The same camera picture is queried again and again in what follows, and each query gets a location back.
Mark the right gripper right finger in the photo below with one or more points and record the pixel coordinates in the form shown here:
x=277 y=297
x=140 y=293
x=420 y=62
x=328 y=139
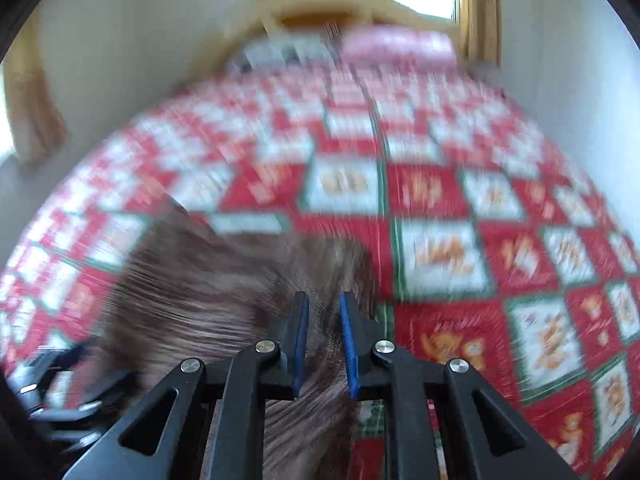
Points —
x=440 y=418

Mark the pink pillow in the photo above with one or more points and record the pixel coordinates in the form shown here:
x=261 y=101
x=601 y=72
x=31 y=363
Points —
x=389 y=44

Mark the brown knitted sweater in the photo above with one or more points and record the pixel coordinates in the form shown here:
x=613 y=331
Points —
x=187 y=291

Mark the yellow right curtain panel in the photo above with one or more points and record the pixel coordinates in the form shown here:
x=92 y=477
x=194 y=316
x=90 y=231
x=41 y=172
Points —
x=480 y=31

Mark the red white patchwork bedspread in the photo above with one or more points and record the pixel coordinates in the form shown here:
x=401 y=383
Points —
x=488 y=243

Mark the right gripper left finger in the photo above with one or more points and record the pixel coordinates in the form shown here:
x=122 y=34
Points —
x=206 y=418

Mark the white patterned pillow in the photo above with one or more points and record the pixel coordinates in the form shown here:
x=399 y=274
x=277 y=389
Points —
x=282 y=50

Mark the beige wooden arched headboard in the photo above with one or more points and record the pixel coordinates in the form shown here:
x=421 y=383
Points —
x=255 y=18

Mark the yellow curtain left window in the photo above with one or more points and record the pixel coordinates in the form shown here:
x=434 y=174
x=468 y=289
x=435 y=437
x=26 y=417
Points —
x=37 y=126

